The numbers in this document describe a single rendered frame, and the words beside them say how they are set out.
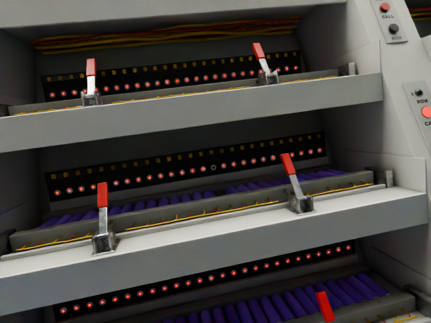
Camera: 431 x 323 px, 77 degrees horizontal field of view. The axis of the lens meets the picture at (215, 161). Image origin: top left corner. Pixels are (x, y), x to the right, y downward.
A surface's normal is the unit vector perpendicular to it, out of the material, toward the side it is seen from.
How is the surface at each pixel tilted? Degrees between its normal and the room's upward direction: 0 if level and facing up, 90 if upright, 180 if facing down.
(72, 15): 111
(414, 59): 90
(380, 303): 21
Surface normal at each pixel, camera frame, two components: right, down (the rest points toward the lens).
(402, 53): 0.11, -0.25
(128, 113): 0.17, 0.11
